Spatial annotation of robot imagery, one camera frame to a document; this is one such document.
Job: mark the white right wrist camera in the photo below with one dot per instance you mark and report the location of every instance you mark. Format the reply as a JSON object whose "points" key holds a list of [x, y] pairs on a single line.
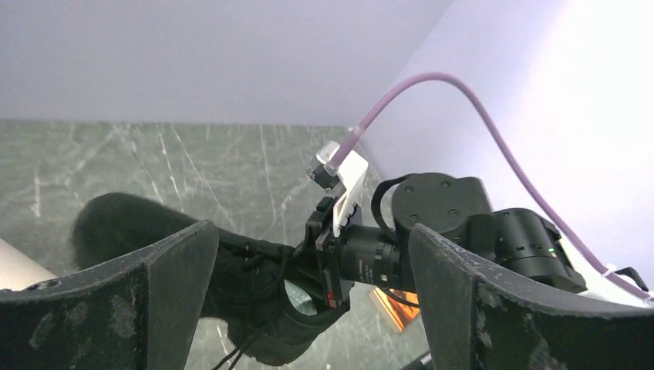
{"points": [[344, 185]]}

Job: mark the black shoelace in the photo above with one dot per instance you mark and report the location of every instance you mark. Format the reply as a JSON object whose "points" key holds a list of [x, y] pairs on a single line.
{"points": [[244, 291]]}

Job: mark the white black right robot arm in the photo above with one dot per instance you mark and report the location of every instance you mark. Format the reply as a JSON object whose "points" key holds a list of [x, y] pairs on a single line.
{"points": [[516, 238]]}

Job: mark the black shoe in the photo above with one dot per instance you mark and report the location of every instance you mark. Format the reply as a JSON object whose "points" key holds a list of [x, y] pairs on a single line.
{"points": [[118, 223]]}

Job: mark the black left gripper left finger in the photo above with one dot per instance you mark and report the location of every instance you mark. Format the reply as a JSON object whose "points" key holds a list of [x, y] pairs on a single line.
{"points": [[137, 311]]}

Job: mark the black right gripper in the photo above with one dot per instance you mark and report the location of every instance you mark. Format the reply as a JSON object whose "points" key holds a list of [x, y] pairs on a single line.
{"points": [[327, 265]]}

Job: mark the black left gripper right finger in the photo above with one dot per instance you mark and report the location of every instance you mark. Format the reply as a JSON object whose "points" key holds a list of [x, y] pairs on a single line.
{"points": [[479, 315]]}

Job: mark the orange book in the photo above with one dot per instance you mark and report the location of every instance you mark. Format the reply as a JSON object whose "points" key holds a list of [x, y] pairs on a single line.
{"points": [[399, 310]]}

